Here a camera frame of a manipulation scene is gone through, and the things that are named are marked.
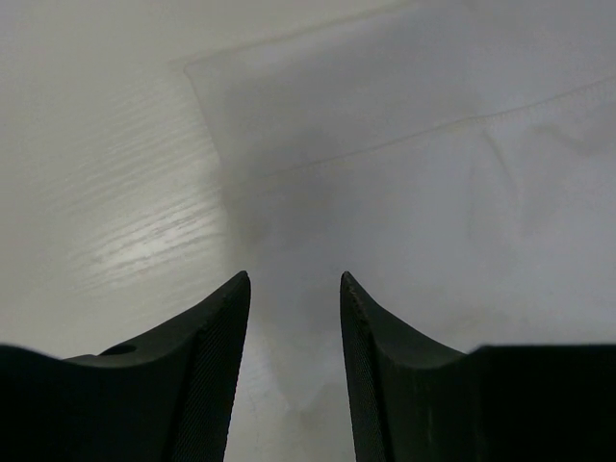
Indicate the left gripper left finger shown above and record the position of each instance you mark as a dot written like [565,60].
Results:
[165,395]

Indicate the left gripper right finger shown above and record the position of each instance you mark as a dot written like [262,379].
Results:
[412,398]

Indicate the white skirt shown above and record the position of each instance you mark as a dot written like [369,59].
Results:
[457,157]

